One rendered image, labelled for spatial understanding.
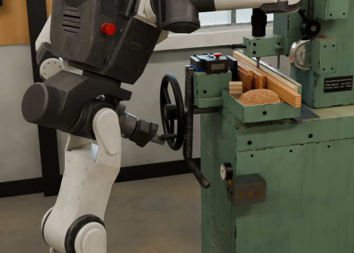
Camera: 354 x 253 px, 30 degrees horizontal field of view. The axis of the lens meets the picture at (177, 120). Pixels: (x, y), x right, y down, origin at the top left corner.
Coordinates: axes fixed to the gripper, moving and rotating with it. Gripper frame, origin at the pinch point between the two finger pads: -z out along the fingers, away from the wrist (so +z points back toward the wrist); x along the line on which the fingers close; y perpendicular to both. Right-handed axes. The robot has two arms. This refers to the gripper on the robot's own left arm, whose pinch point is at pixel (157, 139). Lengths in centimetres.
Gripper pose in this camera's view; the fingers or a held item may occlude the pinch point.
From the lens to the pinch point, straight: 239.2
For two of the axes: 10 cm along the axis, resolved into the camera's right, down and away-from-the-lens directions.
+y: 0.9, -7.8, 6.2
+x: 5.3, -4.9, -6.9
